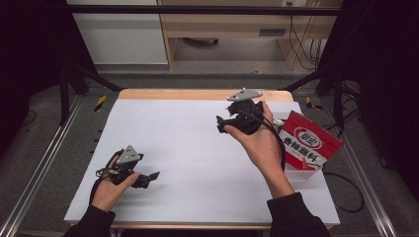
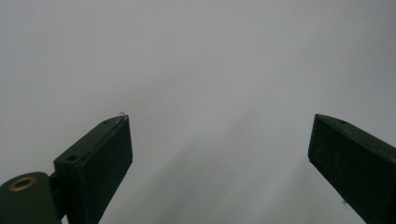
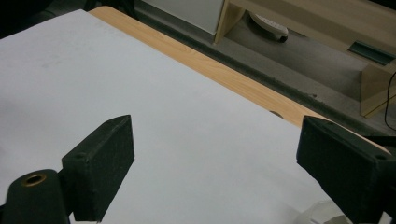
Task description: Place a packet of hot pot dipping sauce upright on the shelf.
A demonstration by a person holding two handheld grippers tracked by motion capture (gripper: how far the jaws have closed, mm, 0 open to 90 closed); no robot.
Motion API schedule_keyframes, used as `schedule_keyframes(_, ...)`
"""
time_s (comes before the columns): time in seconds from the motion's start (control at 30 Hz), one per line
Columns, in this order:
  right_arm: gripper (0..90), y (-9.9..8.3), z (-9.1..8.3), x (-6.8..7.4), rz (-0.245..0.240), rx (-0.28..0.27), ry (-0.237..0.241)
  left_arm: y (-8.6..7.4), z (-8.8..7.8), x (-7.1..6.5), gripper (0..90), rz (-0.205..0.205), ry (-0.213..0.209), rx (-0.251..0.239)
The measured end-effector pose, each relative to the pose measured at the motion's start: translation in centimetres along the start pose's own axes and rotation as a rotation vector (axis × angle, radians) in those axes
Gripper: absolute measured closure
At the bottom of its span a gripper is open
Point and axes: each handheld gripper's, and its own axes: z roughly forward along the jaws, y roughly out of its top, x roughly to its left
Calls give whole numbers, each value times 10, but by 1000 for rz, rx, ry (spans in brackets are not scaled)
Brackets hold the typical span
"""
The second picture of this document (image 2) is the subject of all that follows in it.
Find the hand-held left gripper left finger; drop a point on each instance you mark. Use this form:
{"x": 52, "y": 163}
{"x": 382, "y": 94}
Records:
{"x": 99, "y": 161}

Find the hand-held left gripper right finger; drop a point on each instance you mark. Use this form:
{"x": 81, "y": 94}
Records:
{"x": 355, "y": 165}

